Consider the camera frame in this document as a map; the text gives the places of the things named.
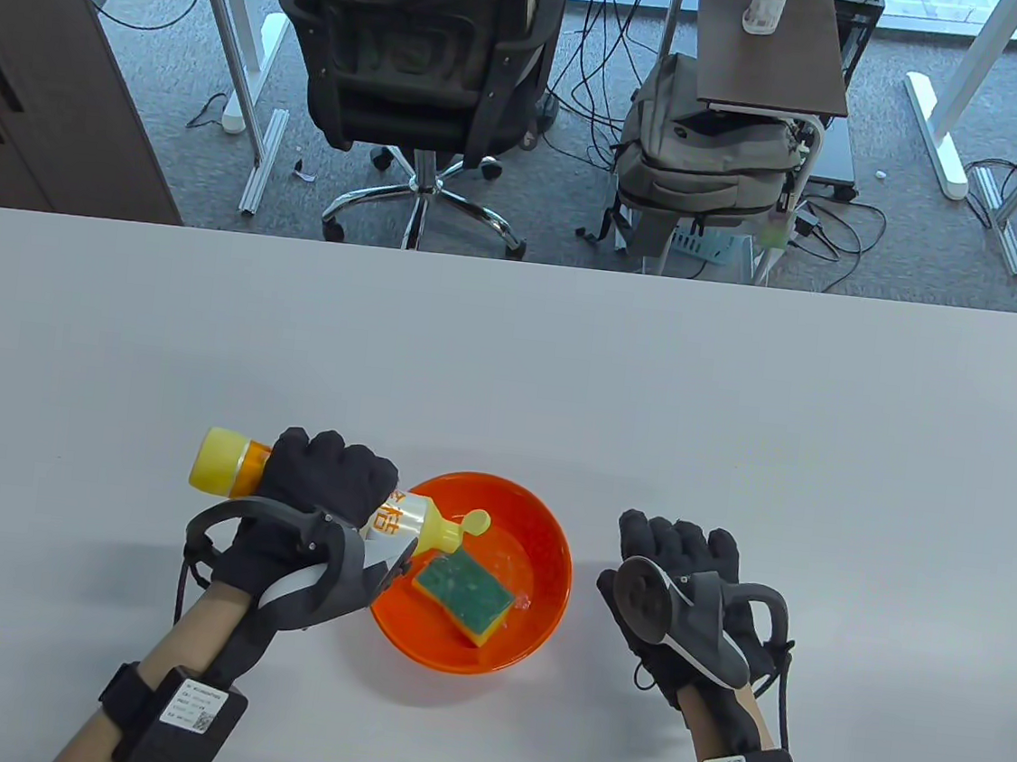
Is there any person's right hand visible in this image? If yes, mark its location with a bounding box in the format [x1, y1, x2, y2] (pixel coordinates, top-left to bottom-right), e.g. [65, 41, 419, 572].
[583, 505, 807, 724]

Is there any person's left hand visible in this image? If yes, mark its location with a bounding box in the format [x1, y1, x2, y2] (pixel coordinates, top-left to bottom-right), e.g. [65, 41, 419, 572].
[208, 420, 430, 627]

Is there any yellow dish soap bottle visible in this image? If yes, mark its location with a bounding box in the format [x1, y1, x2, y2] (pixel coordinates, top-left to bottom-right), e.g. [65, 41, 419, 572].
[182, 424, 499, 572]

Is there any person's right forearm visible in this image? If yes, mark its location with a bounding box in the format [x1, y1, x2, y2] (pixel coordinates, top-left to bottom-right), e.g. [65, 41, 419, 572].
[672, 679, 782, 762]

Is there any person's left forearm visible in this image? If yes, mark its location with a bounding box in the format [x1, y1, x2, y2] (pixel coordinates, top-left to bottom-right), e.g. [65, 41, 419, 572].
[49, 566, 259, 762]

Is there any green and yellow sponge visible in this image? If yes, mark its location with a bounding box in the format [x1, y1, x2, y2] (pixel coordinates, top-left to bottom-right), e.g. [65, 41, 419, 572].
[405, 542, 522, 653]

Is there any grey controller on left glove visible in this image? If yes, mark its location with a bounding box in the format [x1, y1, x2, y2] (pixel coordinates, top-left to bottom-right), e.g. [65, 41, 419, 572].
[176, 493, 388, 642]

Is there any grey controller on glove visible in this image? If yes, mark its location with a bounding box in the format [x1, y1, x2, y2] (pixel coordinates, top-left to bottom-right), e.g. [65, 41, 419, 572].
[176, 493, 388, 642]
[605, 552, 803, 698]

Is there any grey controller on right glove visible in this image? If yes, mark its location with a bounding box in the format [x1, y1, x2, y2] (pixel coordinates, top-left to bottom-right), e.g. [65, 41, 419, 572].
[605, 552, 803, 698]

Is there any orange plastic bowl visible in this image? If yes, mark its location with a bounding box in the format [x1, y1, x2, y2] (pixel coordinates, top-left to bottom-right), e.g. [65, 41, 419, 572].
[361, 462, 583, 685]

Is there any light blue plastic basket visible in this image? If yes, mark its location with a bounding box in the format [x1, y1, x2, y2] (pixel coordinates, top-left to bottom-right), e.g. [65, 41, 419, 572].
[665, 220, 758, 274]

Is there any grey backpack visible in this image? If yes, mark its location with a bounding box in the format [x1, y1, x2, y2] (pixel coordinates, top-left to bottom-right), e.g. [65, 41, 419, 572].
[605, 46, 820, 242]

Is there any aluminium profile bar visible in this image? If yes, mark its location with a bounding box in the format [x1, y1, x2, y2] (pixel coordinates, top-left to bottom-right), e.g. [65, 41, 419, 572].
[960, 165, 1017, 277]
[237, 106, 292, 221]

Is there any black office chair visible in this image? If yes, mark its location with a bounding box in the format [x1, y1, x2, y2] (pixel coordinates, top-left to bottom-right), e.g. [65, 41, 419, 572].
[249, 0, 573, 265]

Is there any dark brown side table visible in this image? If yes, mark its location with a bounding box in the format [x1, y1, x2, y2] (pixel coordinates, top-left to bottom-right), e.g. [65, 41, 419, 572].
[667, 0, 863, 294]

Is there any white desk leg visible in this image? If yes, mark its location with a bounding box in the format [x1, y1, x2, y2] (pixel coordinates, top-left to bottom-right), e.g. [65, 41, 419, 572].
[892, 0, 1017, 207]
[164, 0, 293, 140]

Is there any black computer tower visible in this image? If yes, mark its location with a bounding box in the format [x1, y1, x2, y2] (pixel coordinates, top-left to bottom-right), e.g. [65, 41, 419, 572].
[804, 0, 887, 203]

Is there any brown wooden cabinet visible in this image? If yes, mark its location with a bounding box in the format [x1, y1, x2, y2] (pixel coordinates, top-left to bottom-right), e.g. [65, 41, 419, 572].
[0, 0, 207, 227]

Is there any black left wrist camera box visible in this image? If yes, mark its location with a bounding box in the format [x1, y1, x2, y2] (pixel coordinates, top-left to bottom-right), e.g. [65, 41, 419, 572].
[91, 656, 254, 762]

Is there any bundle of black cables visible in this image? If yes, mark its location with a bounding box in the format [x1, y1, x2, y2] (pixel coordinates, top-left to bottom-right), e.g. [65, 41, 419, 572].
[538, 0, 687, 179]

